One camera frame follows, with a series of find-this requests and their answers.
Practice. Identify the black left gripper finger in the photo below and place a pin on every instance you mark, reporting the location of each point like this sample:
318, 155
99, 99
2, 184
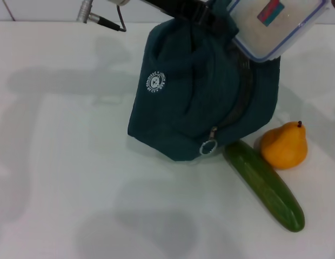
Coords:
218, 24

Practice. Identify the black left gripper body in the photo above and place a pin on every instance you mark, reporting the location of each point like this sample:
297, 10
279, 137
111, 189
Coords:
181, 9

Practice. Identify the clear blue-rimmed food container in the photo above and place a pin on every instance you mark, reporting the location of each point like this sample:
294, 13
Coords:
273, 27

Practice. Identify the dark teal lunch bag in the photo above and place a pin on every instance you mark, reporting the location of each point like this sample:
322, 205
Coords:
200, 94

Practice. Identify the green cucumber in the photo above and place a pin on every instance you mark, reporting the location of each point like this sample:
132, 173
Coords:
264, 186

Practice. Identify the yellow orange pear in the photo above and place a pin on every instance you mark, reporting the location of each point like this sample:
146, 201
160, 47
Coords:
285, 148

